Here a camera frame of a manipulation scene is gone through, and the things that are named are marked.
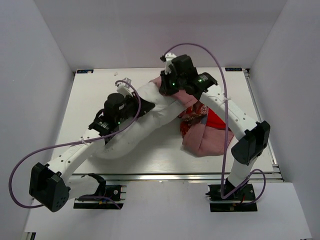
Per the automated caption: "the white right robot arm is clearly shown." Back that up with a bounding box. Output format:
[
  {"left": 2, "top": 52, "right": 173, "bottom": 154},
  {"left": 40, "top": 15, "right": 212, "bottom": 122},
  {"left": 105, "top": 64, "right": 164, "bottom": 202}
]
[{"left": 159, "top": 52, "right": 271, "bottom": 200}]

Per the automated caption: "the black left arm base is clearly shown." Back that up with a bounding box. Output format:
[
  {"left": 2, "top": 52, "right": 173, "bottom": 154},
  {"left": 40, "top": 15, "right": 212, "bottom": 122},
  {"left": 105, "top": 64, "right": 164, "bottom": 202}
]
[{"left": 73, "top": 184, "right": 127, "bottom": 210}]

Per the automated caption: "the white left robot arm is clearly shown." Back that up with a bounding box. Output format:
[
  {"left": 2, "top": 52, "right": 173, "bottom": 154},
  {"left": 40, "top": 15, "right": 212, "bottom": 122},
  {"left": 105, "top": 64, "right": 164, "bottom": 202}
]
[{"left": 29, "top": 93, "right": 156, "bottom": 213}]

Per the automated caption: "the blue left table label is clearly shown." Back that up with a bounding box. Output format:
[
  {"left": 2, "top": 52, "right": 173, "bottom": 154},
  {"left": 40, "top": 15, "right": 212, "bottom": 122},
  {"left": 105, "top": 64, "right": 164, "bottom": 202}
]
[{"left": 76, "top": 69, "right": 94, "bottom": 74}]

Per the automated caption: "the white pillow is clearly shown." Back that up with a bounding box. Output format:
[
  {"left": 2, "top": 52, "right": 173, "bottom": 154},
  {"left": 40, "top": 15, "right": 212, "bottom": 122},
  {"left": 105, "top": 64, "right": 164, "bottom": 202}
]
[{"left": 95, "top": 82, "right": 189, "bottom": 160}]

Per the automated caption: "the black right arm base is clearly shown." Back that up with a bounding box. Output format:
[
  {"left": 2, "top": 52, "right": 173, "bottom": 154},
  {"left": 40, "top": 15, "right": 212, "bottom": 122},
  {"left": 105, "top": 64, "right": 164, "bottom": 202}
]
[{"left": 205, "top": 184, "right": 258, "bottom": 213}]

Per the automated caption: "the aluminium table edge rail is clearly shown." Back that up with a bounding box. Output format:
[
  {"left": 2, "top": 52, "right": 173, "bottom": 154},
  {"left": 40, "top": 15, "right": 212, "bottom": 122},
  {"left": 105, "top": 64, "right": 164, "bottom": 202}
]
[{"left": 70, "top": 172, "right": 283, "bottom": 182}]

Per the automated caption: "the blue table label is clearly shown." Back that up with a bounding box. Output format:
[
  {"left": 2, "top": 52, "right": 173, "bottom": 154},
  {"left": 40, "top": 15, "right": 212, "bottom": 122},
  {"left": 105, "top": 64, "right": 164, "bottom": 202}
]
[
  {"left": 225, "top": 67, "right": 243, "bottom": 72},
  {"left": 76, "top": 69, "right": 94, "bottom": 74}
]

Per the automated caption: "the red patterned pillowcase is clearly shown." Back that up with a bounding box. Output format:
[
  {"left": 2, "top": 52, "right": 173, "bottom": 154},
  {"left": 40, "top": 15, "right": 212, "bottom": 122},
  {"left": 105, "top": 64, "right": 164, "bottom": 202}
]
[{"left": 150, "top": 77, "right": 234, "bottom": 157}]

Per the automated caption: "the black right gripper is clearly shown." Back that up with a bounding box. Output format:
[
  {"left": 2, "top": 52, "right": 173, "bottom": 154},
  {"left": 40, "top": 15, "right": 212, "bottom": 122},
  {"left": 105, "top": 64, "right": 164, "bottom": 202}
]
[{"left": 159, "top": 68, "right": 185, "bottom": 97}]

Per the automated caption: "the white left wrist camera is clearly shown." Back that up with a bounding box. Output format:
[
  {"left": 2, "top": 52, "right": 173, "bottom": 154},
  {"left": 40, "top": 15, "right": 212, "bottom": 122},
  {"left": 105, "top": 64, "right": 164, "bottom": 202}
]
[{"left": 115, "top": 77, "right": 133, "bottom": 97}]

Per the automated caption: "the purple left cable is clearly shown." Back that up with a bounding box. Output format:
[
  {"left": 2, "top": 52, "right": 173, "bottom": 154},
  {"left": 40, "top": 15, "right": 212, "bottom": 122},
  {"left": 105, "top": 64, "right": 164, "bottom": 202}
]
[{"left": 8, "top": 79, "right": 143, "bottom": 210}]

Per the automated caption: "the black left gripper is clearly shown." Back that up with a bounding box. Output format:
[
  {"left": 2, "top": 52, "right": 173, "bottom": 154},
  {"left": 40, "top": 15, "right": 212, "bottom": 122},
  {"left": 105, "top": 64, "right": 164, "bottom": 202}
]
[{"left": 115, "top": 91, "right": 155, "bottom": 125}]

